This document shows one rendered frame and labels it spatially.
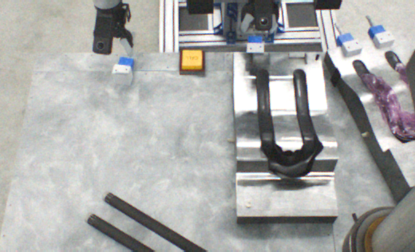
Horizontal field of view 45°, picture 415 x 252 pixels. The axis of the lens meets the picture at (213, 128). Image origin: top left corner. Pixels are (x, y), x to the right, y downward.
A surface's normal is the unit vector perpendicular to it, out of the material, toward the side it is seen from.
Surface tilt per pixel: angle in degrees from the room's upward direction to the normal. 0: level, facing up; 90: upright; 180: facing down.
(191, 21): 0
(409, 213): 90
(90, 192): 0
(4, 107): 0
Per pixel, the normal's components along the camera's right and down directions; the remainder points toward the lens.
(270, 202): 0.00, -0.48
